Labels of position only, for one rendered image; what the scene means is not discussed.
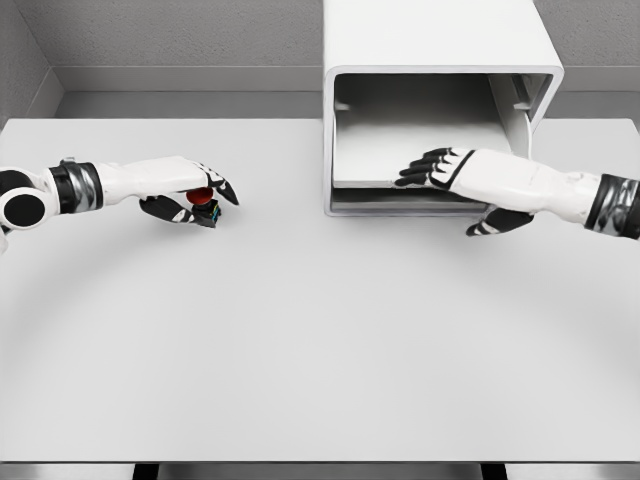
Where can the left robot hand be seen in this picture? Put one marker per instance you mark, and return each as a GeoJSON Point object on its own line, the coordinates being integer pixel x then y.
{"type": "Point", "coordinates": [170, 172]}

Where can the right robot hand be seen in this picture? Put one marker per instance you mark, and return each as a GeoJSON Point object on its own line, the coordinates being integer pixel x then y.
{"type": "Point", "coordinates": [495, 175]}

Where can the red button black load switch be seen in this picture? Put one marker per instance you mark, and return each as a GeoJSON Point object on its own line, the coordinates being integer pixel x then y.
{"type": "Point", "coordinates": [206, 212]}

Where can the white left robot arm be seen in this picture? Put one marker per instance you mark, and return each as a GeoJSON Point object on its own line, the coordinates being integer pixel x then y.
{"type": "Point", "coordinates": [75, 182]}

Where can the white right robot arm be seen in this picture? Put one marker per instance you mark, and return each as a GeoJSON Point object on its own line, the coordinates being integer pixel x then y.
{"type": "Point", "coordinates": [575, 192]}

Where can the white tabletop storage cabinet shell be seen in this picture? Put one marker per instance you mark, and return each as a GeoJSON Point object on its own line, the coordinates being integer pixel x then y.
{"type": "Point", "coordinates": [430, 35]}

